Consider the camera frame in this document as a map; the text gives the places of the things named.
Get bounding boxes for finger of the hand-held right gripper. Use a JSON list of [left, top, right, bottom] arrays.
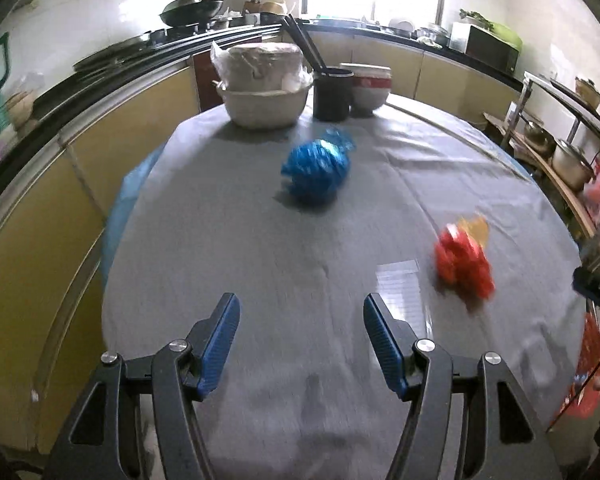
[[571, 260, 600, 317]]

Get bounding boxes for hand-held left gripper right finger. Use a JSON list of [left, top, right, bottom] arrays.
[[363, 291, 564, 480]]

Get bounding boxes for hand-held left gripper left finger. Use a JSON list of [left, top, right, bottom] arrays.
[[45, 291, 242, 480]]

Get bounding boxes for clear plastic packet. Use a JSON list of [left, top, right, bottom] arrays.
[[374, 260, 426, 326]]

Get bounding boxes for orange peel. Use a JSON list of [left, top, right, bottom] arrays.
[[455, 215, 491, 248]]

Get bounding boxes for blue plastic bag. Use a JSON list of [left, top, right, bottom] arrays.
[[280, 127, 357, 210]]

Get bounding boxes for round table with grey cloth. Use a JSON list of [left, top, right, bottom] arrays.
[[101, 95, 588, 480]]

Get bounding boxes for large steel pot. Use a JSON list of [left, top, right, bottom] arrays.
[[551, 139, 597, 191]]

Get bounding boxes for small steel pot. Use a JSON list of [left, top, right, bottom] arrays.
[[522, 120, 556, 148]]

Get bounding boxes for metal storage rack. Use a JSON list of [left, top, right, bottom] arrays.
[[505, 71, 600, 271]]

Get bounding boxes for blue table cover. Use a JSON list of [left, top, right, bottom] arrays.
[[102, 147, 163, 281]]

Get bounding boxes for cream pot with lid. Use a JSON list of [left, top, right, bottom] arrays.
[[574, 77, 600, 108]]

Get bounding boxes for yellow base cabinets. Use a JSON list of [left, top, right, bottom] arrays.
[[0, 30, 523, 456]]

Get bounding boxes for white basin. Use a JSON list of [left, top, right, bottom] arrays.
[[215, 80, 315, 130]]

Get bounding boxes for white bowl with red band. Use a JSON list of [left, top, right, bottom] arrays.
[[351, 76, 392, 116]]

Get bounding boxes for microwave oven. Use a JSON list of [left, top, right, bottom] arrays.
[[449, 21, 521, 73]]

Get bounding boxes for black chopstick holder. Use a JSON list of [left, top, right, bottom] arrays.
[[312, 67, 355, 122]]

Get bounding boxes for green plastic bag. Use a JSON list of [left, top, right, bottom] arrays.
[[485, 20, 523, 51]]

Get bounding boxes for leafy greens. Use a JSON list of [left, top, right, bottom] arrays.
[[459, 8, 496, 31]]

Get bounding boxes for black countertop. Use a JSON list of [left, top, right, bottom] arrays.
[[0, 20, 523, 206]]

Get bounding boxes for steel pot with lid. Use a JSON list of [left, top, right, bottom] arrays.
[[415, 22, 451, 46]]

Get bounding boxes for gas stove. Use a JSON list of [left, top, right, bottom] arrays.
[[72, 20, 221, 73]]

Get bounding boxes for black chopsticks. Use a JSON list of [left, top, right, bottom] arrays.
[[281, 14, 328, 72]]

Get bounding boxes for black wok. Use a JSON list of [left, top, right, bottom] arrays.
[[159, 0, 227, 28]]

